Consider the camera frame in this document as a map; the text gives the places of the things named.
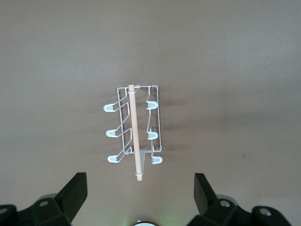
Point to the brown table cover mat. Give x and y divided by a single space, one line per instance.
70 70

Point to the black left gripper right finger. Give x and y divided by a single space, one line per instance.
223 212

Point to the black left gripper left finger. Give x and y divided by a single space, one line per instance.
47 212

